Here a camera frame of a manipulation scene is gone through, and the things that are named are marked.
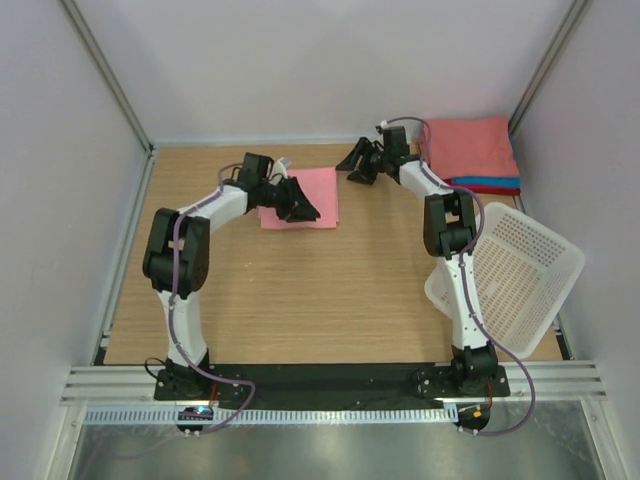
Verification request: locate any left aluminium corner post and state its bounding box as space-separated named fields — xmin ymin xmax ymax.
xmin=58 ymin=0 xmax=154 ymax=155

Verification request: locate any white plastic basket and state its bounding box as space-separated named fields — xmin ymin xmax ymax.
xmin=423 ymin=201 xmax=586 ymax=360

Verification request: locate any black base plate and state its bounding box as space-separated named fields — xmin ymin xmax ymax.
xmin=153 ymin=361 xmax=510 ymax=409

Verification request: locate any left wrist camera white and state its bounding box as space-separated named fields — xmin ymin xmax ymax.
xmin=269 ymin=157 xmax=292 ymax=184

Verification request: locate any right aluminium corner post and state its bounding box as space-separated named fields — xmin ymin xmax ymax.
xmin=508 ymin=0 xmax=593 ymax=136

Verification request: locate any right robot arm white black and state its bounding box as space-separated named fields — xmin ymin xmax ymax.
xmin=336 ymin=126 xmax=498 ymax=396

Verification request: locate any pink t-shirt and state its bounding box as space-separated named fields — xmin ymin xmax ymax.
xmin=258 ymin=167 xmax=339 ymax=230

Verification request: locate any folded red t-shirt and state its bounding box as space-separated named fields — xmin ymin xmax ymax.
xmin=445 ymin=179 xmax=521 ymax=196

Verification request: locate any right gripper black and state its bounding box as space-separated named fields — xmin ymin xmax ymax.
xmin=334 ymin=138 xmax=389 ymax=186

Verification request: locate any aluminium front rail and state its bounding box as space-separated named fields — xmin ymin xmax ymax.
xmin=61 ymin=360 xmax=606 ymax=410

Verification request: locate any white slotted cable duct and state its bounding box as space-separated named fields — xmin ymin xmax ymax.
xmin=84 ymin=404 xmax=458 ymax=426

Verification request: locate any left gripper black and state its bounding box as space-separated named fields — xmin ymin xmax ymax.
xmin=257 ymin=177 xmax=319 ymax=224

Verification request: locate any folded blue t-shirt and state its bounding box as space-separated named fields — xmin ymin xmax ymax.
xmin=451 ymin=176 xmax=521 ymax=188

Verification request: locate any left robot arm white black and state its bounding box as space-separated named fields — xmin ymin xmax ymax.
xmin=142 ymin=153 xmax=320 ymax=400

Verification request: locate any aluminium corner post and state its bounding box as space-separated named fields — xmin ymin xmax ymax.
xmin=508 ymin=0 xmax=593 ymax=136
xmin=58 ymin=0 xmax=154 ymax=155

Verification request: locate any folded salmon t-shirt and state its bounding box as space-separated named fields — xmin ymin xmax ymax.
xmin=419 ymin=116 xmax=520 ymax=180

